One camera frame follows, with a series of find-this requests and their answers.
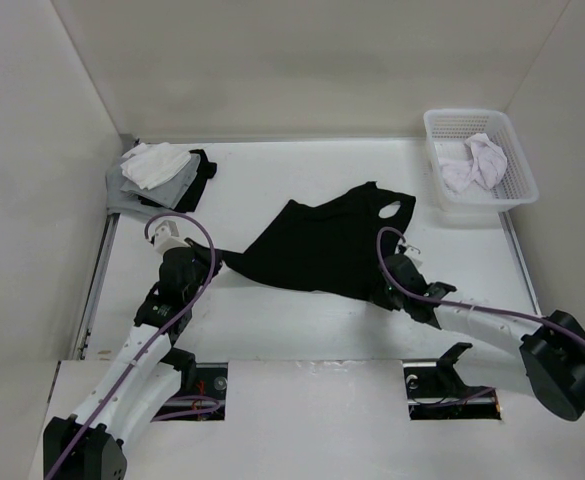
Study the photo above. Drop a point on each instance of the white crumpled tank top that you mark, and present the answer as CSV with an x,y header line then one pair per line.
x,y
486,168

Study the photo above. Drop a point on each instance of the folded grey tank top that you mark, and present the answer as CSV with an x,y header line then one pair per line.
x,y
125,197

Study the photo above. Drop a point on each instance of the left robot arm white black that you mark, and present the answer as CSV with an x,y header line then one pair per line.
x,y
94,441

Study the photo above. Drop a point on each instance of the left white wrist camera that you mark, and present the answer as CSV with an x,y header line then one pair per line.
x,y
167,236

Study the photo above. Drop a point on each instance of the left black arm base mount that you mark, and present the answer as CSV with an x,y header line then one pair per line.
x,y
204,398

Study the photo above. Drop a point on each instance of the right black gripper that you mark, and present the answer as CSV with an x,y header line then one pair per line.
x,y
378,298

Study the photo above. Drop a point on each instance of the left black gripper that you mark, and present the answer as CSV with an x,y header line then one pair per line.
x,y
201,253

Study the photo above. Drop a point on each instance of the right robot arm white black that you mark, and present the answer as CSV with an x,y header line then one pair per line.
x,y
549,350

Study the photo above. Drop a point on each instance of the white plastic basket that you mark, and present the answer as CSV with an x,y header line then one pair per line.
x,y
446,131

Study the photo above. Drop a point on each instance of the folded white tank top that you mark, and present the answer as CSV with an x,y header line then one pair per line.
x,y
150,166

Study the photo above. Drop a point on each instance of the black tank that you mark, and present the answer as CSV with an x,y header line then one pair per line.
x,y
328,248
197,182

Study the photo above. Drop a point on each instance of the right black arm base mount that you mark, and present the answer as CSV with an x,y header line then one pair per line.
x,y
435,391

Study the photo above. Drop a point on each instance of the left metal table rail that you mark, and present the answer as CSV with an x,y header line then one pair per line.
x,y
89,311

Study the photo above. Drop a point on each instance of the folded black tank top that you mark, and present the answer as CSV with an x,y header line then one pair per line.
x,y
197,182

